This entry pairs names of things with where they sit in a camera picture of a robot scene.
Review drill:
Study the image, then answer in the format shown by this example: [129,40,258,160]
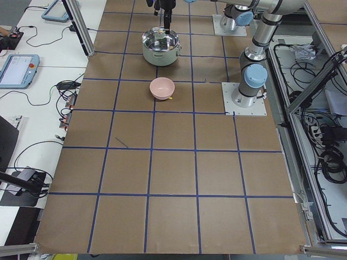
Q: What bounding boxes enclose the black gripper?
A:
[161,0,175,34]

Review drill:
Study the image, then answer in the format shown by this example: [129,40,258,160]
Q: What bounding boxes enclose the glass pot lid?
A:
[142,27,180,52]

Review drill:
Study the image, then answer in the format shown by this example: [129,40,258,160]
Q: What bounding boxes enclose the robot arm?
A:
[159,0,176,34]
[224,0,305,108]

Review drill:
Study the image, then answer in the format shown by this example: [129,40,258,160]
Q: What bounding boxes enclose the pale green steel pot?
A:
[142,43,182,67]

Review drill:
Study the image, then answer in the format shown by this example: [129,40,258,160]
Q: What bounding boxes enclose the pink bowl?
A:
[149,77,175,100]

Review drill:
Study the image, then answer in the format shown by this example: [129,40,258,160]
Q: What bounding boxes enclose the blue teach pendant far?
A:
[41,0,69,22]

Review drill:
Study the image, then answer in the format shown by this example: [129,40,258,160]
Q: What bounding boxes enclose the blue teach pendant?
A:
[1,54,40,89]
[41,0,69,22]

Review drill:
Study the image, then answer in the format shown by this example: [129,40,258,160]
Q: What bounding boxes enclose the blue teach pendant near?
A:
[1,54,40,89]

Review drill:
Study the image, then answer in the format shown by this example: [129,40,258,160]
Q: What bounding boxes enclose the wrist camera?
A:
[146,0,160,16]

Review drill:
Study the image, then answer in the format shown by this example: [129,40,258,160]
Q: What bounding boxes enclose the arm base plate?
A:
[221,82,267,116]
[212,15,247,37]

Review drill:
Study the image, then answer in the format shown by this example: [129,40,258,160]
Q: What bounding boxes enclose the aluminium frame post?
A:
[62,0,95,57]

